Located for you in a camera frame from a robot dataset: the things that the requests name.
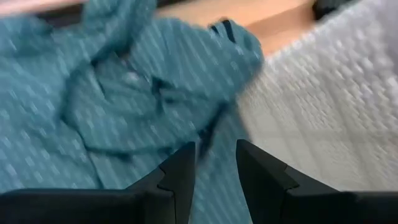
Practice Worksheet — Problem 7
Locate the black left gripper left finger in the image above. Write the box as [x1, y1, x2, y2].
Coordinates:
[126, 141, 197, 224]

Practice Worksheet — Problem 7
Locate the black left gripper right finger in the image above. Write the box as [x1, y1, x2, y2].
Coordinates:
[235, 139, 338, 224]

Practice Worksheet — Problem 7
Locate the light blue geometric print shirt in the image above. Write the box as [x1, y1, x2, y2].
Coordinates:
[236, 0, 398, 192]

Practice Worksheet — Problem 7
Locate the dark teal dotted shirt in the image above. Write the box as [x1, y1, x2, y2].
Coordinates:
[0, 0, 265, 224]

